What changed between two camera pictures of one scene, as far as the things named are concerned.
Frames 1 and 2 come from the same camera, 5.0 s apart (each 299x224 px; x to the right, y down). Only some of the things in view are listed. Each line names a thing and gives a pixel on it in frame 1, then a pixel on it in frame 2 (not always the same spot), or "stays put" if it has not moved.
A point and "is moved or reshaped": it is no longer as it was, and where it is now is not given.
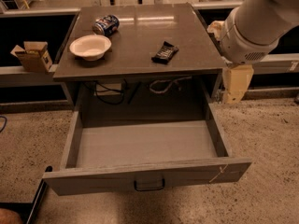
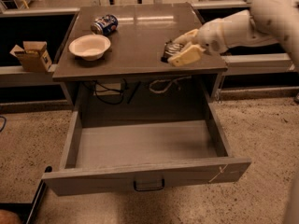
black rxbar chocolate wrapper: x=165 y=53 is moved or reshaped
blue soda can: x=106 y=25 stays put
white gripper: x=239 y=46 → x=211 y=35
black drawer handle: x=149 y=189 stays put
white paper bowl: x=92 y=47 stays put
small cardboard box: x=34 y=56 stays put
